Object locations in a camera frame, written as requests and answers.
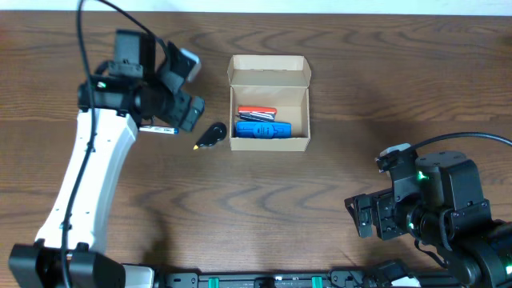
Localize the blue plastic case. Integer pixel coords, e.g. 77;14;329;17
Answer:
235;121;292;139

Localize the right black cable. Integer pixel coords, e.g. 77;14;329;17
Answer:
407;131;512;153

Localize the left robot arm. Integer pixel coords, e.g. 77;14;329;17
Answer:
8;30;205;287

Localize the red stapler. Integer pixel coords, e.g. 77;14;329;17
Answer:
238;106;277;122

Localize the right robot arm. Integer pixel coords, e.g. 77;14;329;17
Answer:
345;151;511;287

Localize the right green clamp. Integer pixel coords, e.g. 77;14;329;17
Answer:
311;276;323;288

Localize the green clamp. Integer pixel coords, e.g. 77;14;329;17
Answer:
208;278;220;288
311;276;323;288

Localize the blue and white marker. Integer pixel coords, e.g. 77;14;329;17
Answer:
139;126;179;134

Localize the brown cardboard box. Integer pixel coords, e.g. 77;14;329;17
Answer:
227;54;312;152

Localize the black tape dispenser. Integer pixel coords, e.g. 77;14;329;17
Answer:
194;122;227;150

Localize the left green clamp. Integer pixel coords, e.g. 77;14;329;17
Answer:
208;278;220;288

